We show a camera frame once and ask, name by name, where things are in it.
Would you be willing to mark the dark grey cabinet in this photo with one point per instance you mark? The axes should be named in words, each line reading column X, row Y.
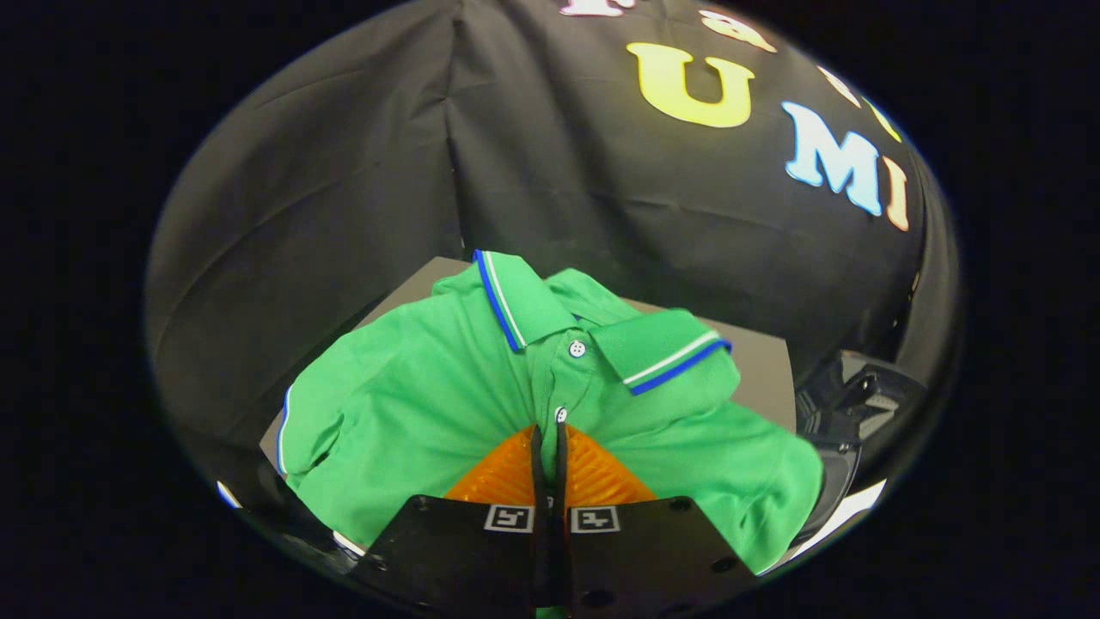
column 760, row 370

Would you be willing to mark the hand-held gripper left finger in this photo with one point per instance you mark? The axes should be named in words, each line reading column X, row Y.
column 538, row 473

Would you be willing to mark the dark grey washing machine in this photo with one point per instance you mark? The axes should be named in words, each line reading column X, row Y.
column 829, row 430

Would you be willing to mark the green polo shirt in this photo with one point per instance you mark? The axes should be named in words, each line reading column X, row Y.
column 412, row 387

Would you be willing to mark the white flat panel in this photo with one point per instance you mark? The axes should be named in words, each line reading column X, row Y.
column 851, row 509

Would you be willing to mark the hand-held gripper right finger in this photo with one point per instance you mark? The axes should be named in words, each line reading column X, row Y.
column 560, row 473

